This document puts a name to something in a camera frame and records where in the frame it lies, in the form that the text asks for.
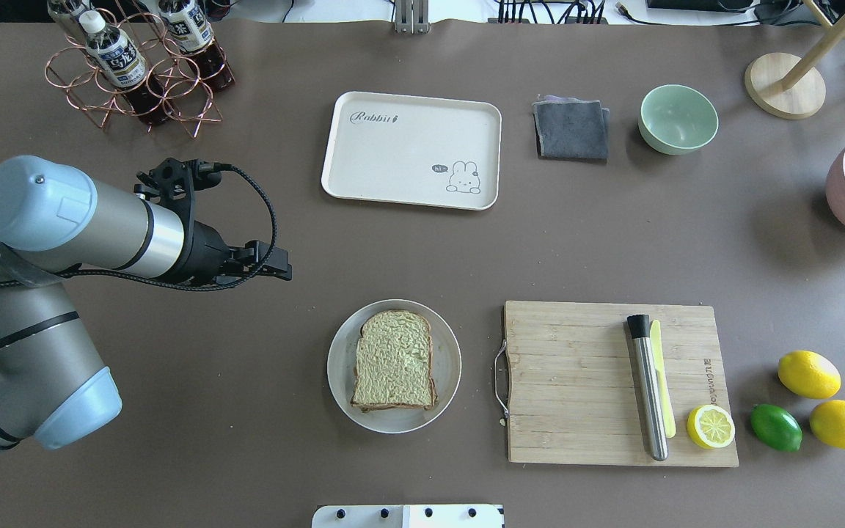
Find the grey folded cloth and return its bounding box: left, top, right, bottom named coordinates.
left=531, top=95, right=610, bottom=161

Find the tea bottle lower left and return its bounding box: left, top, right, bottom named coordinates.
left=79, top=10, right=169, bottom=126

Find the yellow lemon lower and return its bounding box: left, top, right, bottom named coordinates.
left=809, top=399, right=845, bottom=449

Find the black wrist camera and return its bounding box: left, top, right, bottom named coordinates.
left=132, top=158, right=230, bottom=225

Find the yellow lemon upper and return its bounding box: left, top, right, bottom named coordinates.
left=777, top=350, right=842, bottom=399

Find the tea bottle top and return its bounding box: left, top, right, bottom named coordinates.
left=158, top=1, right=235, bottom=92

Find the bread slice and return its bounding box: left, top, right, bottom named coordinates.
left=350, top=310, right=437, bottom=412

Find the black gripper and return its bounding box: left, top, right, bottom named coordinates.
left=173, top=221, right=294, bottom=288

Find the white round plate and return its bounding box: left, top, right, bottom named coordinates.
left=326, top=298, right=462, bottom=434

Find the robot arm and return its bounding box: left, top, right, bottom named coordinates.
left=0, top=155, right=293, bottom=453

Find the yellow lemon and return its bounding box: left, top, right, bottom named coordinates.
left=777, top=350, right=842, bottom=399
left=809, top=399, right=845, bottom=449

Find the yellow plastic knife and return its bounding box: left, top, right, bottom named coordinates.
left=650, top=320, right=677, bottom=438

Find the wooden cup stand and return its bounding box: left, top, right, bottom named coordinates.
left=745, top=1, right=845, bottom=120

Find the copper wire bottle rack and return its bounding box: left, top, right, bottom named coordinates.
left=45, top=1, right=235, bottom=137

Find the half lemon slice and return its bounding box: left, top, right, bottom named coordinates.
left=687, top=405, right=736, bottom=449

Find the wooden cutting board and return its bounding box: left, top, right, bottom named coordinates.
left=503, top=300, right=740, bottom=468

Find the green bowl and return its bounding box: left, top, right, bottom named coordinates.
left=637, top=84, right=719, bottom=155

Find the steel muddler black tip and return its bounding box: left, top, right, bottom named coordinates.
left=626, top=314, right=670, bottom=461

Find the cream rabbit tray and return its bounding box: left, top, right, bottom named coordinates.
left=320, top=91, right=502, bottom=210

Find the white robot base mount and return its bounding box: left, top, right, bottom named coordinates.
left=311, top=502, right=505, bottom=527

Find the green lime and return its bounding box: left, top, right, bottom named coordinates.
left=749, top=404, right=802, bottom=453

